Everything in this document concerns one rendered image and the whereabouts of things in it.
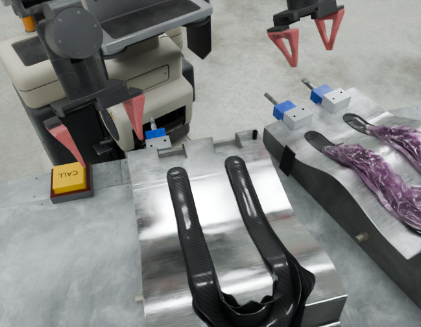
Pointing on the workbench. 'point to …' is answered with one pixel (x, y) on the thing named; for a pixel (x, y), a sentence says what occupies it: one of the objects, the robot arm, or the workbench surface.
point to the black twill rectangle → (287, 160)
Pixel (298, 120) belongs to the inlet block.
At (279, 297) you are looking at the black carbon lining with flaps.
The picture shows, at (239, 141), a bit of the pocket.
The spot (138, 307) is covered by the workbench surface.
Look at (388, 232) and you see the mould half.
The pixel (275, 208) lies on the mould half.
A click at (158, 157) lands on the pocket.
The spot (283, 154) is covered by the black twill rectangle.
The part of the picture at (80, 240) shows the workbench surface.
